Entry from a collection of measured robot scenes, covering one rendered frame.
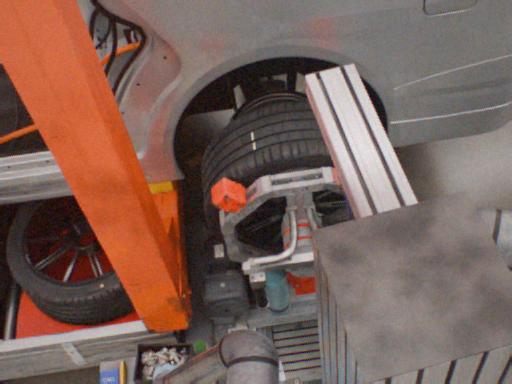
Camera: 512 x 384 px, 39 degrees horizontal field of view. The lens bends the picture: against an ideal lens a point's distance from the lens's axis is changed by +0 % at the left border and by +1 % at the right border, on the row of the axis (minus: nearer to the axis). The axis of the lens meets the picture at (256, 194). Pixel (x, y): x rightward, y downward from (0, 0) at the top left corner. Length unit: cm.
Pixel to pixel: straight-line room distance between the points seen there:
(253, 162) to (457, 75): 79
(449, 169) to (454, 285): 268
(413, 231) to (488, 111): 174
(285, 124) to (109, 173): 68
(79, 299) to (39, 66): 145
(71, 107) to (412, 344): 102
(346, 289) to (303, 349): 211
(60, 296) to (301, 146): 120
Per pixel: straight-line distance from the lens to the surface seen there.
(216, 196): 228
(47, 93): 168
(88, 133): 178
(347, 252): 106
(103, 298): 291
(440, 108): 269
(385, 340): 100
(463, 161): 375
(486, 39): 251
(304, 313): 308
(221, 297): 288
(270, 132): 232
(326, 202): 253
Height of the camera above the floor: 294
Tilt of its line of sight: 55 degrees down
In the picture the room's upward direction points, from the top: 10 degrees counter-clockwise
